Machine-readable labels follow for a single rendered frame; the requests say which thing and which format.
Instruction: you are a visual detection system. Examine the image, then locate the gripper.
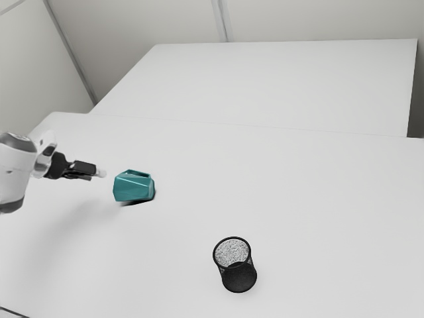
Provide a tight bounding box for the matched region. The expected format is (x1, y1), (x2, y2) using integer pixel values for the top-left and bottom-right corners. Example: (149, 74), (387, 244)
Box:
(45, 151), (107, 182)

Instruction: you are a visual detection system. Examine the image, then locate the teal faceted mug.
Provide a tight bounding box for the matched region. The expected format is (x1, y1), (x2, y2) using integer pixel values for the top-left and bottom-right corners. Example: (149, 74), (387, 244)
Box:
(112, 169), (156, 204)

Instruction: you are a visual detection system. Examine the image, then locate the black mesh pen holder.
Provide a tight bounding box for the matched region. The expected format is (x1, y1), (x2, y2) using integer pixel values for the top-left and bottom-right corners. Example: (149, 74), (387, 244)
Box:
(212, 236), (258, 293)

